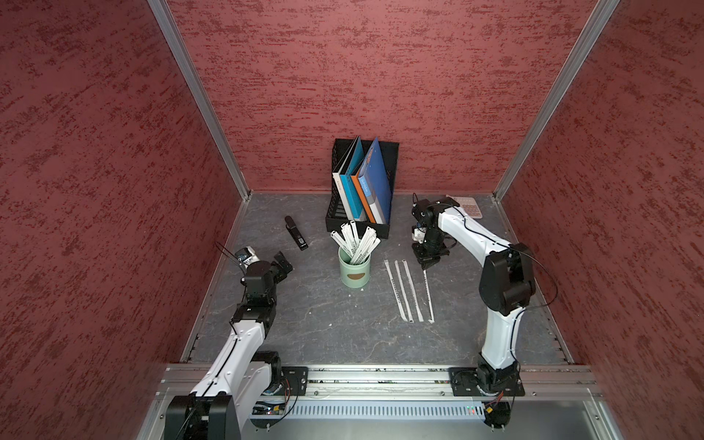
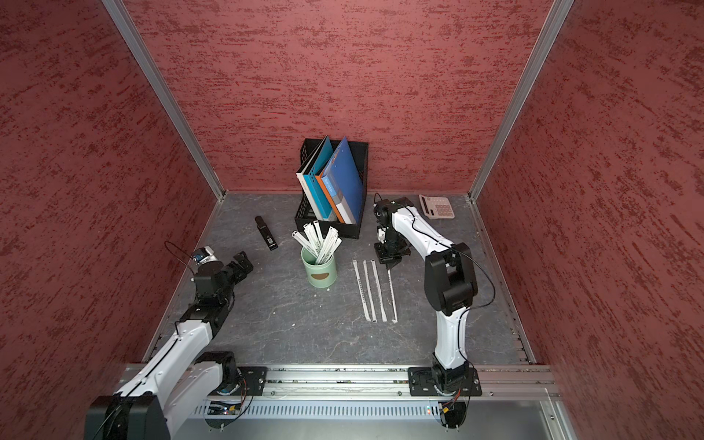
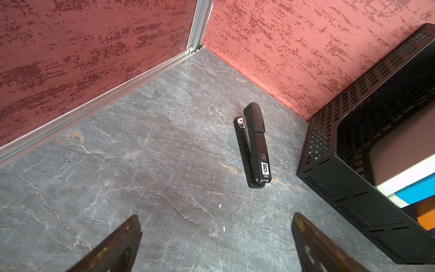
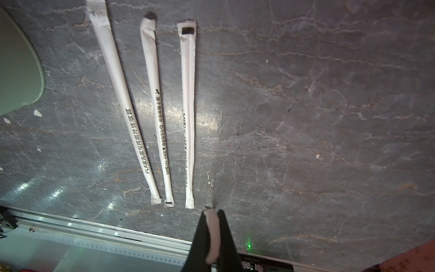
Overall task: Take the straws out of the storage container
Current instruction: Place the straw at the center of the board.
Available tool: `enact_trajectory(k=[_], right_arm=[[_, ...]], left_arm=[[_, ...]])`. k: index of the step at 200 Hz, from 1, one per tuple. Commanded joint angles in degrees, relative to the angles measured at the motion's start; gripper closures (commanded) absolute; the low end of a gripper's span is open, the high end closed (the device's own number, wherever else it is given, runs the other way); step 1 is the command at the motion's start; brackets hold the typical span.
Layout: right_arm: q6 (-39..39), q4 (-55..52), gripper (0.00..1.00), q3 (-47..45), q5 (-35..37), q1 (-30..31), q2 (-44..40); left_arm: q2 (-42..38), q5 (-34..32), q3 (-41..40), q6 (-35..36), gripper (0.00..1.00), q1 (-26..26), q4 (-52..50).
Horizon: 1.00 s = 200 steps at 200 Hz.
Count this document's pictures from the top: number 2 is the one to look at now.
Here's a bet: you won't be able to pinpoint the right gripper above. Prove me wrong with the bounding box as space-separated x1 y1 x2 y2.
375 226 413 269

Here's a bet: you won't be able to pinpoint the black stapler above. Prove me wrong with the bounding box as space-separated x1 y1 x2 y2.
255 216 278 250

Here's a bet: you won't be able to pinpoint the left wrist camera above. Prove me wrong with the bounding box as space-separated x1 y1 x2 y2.
191 246 217 267

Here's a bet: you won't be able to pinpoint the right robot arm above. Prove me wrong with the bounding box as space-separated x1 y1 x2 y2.
374 197 479 395

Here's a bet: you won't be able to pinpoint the blue folder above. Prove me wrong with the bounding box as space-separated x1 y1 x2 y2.
322 137 363 225

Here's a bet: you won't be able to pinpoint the straw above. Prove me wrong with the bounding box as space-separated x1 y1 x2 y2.
371 261 388 323
363 260 378 323
352 260 372 322
387 269 399 324

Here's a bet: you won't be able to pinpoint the left aluminium corner post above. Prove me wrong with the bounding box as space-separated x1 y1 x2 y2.
102 0 227 202

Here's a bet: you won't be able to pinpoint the aluminium corner post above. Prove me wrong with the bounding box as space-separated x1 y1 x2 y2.
102 0 227 202
469 0 574 204

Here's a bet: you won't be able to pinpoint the aluminium front rail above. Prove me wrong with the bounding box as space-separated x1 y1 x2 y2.
112 362 559 402

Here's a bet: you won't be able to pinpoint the green cup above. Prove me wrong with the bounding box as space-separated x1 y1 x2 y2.
301 249 337 289

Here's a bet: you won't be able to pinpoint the black file organizer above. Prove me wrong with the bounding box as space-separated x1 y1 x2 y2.
295 137 369 239

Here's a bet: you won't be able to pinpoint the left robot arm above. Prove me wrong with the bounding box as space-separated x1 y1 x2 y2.
84 247 254 439

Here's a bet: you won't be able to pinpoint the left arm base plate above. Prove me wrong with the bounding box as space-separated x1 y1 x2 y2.
216 366 269 398

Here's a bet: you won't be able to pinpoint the wrapped straws in cup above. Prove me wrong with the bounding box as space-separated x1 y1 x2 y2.
291 220 342 265

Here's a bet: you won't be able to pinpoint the right aluminium corner post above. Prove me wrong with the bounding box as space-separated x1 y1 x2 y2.
469 0 574 204

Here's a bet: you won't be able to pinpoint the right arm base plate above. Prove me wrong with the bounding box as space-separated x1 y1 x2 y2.
408 366 482 397

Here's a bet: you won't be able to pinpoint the orange book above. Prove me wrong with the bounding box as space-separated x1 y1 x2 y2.
315 175 344 224

